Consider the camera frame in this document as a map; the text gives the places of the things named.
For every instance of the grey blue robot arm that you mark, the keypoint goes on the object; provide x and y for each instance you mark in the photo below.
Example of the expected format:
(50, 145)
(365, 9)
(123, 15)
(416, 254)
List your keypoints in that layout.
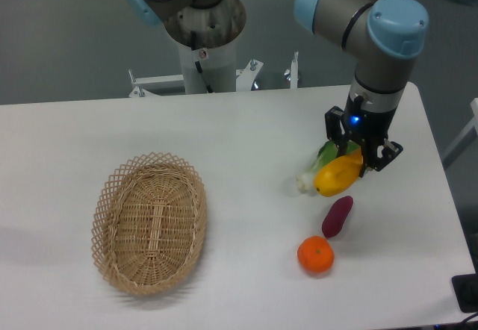
(385, 36)

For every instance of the orange tangerine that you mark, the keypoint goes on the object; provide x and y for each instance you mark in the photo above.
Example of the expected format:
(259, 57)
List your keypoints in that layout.
(315, 255)

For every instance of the oval wicker basket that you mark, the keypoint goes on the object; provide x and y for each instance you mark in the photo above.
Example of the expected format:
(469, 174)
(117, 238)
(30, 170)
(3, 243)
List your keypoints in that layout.
(149, 225)

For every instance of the black device at table edge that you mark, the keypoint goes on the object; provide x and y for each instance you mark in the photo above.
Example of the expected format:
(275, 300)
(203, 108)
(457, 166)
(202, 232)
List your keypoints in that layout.
(465, 289)

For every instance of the yellow mango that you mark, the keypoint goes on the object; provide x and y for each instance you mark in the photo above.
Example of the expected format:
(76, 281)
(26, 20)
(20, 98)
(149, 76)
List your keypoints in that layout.
(338, 175)

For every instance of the green white bok choy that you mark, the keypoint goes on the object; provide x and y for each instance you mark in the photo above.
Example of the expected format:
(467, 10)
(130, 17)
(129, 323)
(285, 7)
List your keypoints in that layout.
(327, 153)

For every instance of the white metal base frame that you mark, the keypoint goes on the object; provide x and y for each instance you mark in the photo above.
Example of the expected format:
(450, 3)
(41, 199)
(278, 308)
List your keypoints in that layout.
(246, 80)

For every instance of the white frame at right edge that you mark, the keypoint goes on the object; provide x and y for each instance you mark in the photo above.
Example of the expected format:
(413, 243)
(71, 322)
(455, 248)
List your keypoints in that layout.
(462, 140)

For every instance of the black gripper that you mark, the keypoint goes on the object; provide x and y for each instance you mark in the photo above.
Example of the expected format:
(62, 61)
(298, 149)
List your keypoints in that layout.
(366, 118)

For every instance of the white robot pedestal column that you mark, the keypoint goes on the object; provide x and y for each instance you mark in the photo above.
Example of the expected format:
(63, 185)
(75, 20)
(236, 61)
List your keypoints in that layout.
(208, 70)

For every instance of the purple sweet potato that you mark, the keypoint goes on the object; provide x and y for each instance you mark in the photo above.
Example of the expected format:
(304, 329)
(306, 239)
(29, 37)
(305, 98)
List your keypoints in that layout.
(336, 217)

